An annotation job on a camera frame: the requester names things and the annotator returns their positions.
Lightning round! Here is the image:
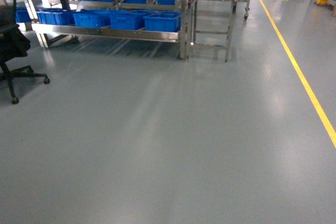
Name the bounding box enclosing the blue bin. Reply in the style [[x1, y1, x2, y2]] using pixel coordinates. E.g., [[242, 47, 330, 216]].
[[110, 10, 158, 30], [73, 9, 127, 28], [37, 9, 75, 26]]

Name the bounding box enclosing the steel shelf rack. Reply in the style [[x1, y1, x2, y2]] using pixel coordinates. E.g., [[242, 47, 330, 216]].
[[12, 0, 190, 60]]

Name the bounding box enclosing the black office chair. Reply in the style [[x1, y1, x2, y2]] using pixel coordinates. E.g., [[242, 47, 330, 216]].
[[1, 0, 50, 104]]

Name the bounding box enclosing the blue bin rightmost bottom shelf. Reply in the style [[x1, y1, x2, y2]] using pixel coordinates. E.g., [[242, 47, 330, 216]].
[[144, 12, 181, 33]]

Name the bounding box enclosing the small steel cart table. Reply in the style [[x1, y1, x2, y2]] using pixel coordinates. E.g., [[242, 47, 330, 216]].
[[186, 0, 238, 62]]

